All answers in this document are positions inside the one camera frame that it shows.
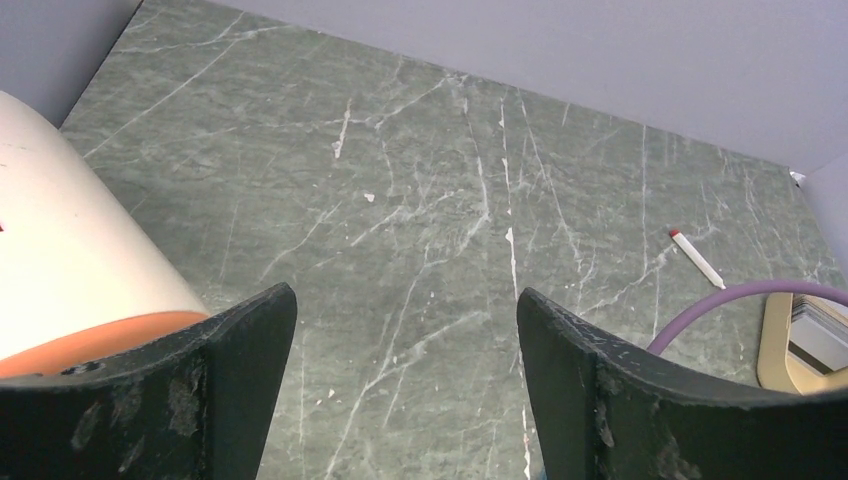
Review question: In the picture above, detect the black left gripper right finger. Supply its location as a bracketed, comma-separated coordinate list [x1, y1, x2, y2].
[516, 288, 847, 479]

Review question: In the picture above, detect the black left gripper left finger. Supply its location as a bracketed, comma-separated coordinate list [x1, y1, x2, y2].
[1, 283, 297, 479]

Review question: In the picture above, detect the white and orange cylinder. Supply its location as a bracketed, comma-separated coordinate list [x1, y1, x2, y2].
[1, 94, 209, 378]

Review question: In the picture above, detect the white pen with red cap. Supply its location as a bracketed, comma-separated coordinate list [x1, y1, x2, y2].
[669, 229, 726, 290]

